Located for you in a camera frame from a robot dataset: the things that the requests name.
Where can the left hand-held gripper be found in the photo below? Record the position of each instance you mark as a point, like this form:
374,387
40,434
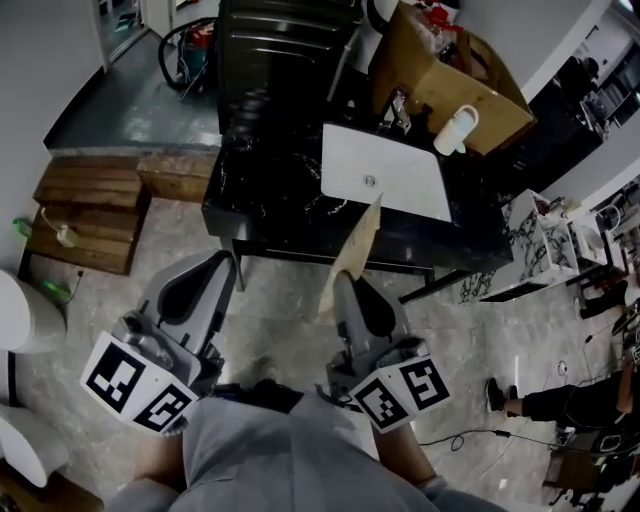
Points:
145,375

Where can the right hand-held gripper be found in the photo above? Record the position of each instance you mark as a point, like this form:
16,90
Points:
400,395

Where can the person's right forearm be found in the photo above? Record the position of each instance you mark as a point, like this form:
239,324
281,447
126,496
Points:
407,455

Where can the person's left forearm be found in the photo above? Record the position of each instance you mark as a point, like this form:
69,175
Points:
157,460

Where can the black marble vanity counter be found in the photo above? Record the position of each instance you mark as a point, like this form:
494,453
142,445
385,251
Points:
270,200

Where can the wooden threshold plank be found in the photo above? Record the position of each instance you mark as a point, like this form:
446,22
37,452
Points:
175,175

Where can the white sink basin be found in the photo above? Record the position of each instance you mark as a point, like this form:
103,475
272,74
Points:
390,170

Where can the wooden step platform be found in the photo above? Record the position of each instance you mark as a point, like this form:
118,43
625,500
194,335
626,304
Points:
95,220

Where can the small green bottle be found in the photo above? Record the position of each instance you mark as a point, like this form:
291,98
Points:
22,226
56,289

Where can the person's grey shirt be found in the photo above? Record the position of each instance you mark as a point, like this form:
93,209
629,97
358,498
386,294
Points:
280,460

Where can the small white adapter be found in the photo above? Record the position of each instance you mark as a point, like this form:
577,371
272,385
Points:
64,236

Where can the white marble pattern cabinet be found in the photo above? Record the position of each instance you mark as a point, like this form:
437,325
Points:
530,240

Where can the white cup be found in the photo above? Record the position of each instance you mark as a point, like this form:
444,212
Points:
455,132

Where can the chrome faucet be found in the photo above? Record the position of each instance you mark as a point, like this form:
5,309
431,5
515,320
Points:
397,112

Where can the white toilet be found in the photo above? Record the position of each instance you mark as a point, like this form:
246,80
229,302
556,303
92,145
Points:
25,445

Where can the large brown cardboard box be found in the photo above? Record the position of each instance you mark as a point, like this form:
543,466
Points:
440,85

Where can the white shelf rack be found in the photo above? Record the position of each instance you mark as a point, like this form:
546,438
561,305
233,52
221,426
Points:
595,240

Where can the low brown cardboard box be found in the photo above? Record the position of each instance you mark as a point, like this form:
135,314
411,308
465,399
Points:
50,492

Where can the grey drain pipe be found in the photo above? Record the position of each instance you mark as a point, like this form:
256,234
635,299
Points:
342,65

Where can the tall black cabinet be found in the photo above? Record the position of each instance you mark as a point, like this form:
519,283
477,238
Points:
280,60

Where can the red and green vacuum cleaner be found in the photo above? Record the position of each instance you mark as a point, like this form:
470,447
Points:
197,45

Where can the red plastic bag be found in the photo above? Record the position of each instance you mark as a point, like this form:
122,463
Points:
442,15

